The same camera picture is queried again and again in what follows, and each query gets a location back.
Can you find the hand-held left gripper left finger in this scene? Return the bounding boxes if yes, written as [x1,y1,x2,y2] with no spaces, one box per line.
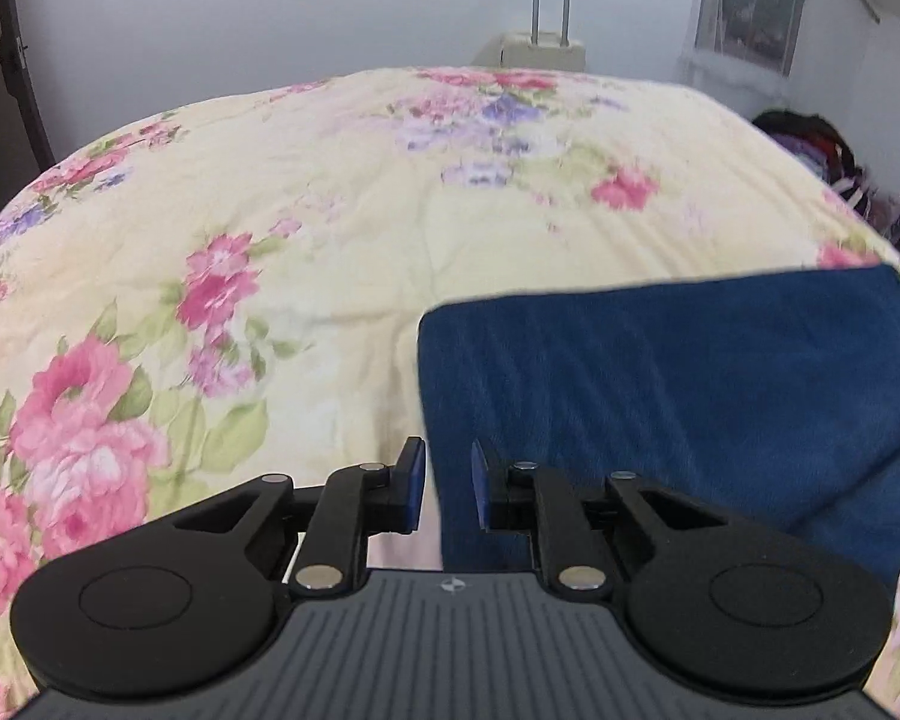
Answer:
[172,435,428,593]

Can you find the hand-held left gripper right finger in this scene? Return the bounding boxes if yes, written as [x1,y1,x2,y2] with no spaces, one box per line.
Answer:
[470,439,730,593]

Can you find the dark blue towel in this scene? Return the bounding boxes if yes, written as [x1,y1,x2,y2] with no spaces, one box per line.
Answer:
[418,264,900,593]

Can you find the floral bed sheet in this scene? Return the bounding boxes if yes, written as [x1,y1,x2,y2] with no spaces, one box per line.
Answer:
[0,66,900,720]

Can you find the cream suitcase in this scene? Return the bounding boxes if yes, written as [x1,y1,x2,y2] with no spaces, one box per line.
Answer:
[499,0,590,70]

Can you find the pile of clothes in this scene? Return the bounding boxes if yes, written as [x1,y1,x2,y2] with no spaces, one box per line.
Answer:
[750,111,900,241]

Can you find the grey patterned curtain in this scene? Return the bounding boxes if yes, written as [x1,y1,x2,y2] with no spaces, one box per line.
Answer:
[694,0,818,77]

